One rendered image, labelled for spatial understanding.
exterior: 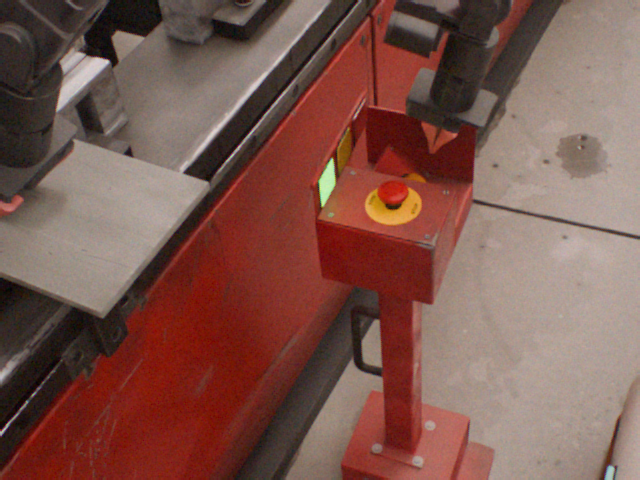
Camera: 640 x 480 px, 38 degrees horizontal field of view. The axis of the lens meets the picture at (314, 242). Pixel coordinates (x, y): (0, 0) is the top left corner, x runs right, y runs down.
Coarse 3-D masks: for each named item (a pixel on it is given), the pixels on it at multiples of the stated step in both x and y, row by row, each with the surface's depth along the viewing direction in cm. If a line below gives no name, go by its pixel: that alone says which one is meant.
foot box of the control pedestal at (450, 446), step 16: (368, 400) 175; (368, 416) 173; (432, 416) 172; (448, 416) 172; (464, 416) 171; (368, 432) 171; (448, 432) 169; (464, 432) 169; (352, 448) 169; (368, 448) 168; (432, 448) 167; (448, 448) 167; (464, 448) 176; (480, 448) 179; (352, 464) 167; (368, 464) 166; (384, 464) 166; (400, 464) 166; (432, 464) 165; (448, 464) 165; (464, 464) 177; (480, 464) 176
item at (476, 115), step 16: (416, 80) 115; (432, 80) 116; (448, 80) 109; (464, 80) 108; (480, 80) 109; (416, 96) 113; (432, 96) 113; (448, 96) 111; (464, 96) 110; (480, 96) 115; (448, 112) 112; (464, 112) 113; (480, 112) 113; (480, 128) 112
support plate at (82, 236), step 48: (48, 192) 92; (96, 192) 91; (144, 192) 91; (192, 192) 90; (0, 240) 88; (48, 240) 87; (96, 240) 87; (144, 240) 86; (48, 288) 83; (96, 288) 83
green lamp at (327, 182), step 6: (330, 162) 116; (330, 168) 117; (324, 174) 115; (330, 174) 117; (324, 180) 116; (330, 180) 118; (324, 186) 116; (330, 186) 118; (324, 192) 117; (324, 198) 117; (324, 204) 118
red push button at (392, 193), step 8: (384, 184) 116; (392, 184) 116; (400, 184) 116; (384, 192) 115; (392, 192) 115; (400, 192) 115; (408, 192) 116; (384, 200) 115; (392, 200) 115; (400, 200) 115; (392, 208) 117
